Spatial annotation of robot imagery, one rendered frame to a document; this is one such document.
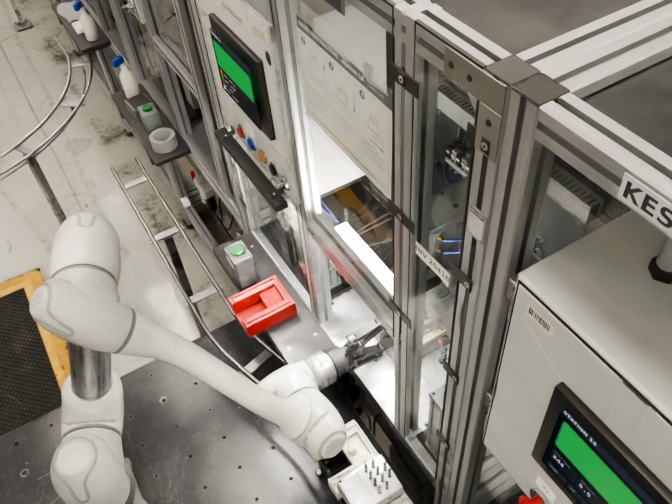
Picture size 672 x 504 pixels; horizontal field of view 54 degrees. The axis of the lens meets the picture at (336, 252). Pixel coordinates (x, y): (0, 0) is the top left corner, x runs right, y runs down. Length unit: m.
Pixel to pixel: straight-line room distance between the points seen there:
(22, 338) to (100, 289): 2.03
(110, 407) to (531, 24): 1.42
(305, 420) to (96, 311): 0.51
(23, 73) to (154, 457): 3.69
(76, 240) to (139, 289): 1.93
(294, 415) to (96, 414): 0.60
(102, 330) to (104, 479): 0.56
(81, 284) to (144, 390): 0.86
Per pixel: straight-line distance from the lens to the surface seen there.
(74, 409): 1.88
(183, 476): 2.00
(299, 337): 1.88
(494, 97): 0.78
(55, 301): 1.35
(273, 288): 1.95
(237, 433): 2.02
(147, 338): 1.42
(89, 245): 1.44
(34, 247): 3.81
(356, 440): 1.76
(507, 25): 0.90
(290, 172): 1.50
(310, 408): 1.51
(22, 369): 3.29
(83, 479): 1.80
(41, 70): 5.24
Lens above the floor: 2.45
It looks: 48 degrees down
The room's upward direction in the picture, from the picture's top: 6 degrees counter-clockwise
